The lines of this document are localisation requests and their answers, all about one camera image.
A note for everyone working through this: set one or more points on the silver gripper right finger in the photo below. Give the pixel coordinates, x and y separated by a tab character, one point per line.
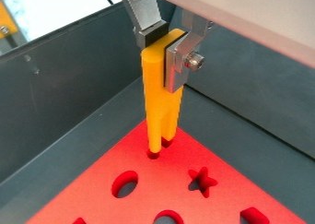
182	55

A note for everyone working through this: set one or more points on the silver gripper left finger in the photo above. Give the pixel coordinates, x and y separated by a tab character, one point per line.
149	27

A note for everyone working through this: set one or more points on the yellow square-circle peg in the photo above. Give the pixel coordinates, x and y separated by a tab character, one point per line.
162	103

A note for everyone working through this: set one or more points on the red shape-sorter block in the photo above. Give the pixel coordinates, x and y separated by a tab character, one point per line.
188	184

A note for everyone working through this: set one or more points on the yellow frame piece with bolt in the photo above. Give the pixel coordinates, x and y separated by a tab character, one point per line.
8	26

